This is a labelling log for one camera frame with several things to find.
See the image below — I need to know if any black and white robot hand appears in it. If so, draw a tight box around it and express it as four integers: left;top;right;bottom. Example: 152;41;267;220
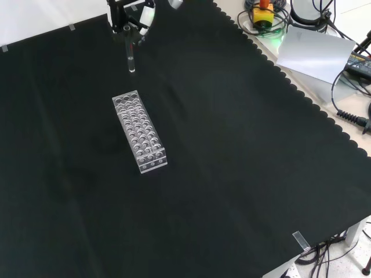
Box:
105;0;184;45

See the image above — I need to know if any clear glass test tube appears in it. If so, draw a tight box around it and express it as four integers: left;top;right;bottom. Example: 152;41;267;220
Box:
123;25;137;74

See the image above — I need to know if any clear plastic test tube rack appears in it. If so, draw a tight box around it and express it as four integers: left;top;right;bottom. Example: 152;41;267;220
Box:
111;92;169;175

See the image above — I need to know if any yellow stop button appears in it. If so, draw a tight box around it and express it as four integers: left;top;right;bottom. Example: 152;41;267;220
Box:
252;0;275;30

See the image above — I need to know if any pale grey board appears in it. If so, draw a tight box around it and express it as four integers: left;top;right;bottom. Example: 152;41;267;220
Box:
275;24;357;85

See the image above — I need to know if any black bench cloth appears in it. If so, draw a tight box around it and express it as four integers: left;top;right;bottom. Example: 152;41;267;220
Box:
0;0;371;278

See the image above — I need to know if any black power adapter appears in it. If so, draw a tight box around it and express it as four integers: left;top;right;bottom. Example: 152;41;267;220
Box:
345;51;371;79

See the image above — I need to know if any black and orange tripod leg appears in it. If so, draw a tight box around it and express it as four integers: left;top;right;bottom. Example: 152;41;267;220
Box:
352;28;371;55

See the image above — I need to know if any clear tape strip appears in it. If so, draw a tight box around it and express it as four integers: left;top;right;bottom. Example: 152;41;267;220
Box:
292;231;311;251

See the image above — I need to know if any white table leg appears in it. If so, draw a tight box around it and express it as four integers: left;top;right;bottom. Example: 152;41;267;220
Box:
344;214;371;247

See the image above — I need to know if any black coiled cable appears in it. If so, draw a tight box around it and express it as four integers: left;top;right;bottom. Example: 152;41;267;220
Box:
237;0;291;36

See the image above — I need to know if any thin green cable loop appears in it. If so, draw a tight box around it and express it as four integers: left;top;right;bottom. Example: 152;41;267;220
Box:
254;20;289;39

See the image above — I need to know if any black cable with ribbed plug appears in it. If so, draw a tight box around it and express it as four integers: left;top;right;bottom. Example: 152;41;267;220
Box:
330;65;371;135

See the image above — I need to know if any black cable bundle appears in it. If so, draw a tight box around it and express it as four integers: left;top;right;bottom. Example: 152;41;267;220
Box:
294;231;371;278

